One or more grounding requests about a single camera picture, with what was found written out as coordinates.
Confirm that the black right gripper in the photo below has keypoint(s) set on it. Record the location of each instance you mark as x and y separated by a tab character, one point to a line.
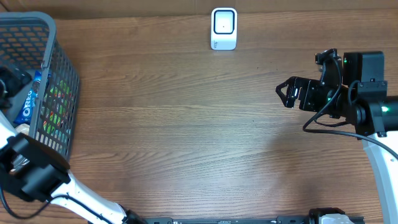
308	86

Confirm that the green snack packet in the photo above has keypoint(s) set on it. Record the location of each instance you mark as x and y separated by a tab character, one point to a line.
57	114

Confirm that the blue Oreo cookie pack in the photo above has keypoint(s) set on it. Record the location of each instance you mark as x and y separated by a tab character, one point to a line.
25	114

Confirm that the beige paper-like bag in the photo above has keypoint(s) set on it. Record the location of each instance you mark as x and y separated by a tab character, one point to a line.
23	128

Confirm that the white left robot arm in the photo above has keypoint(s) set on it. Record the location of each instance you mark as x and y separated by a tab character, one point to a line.
32	170

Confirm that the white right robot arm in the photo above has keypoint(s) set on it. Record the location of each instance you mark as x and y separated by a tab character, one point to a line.
350	99

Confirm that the white barcode scanner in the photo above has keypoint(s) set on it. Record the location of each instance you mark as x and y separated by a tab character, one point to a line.
224	22

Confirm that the grey plastic mesh basket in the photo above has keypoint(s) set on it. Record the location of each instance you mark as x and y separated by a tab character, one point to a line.
29	44

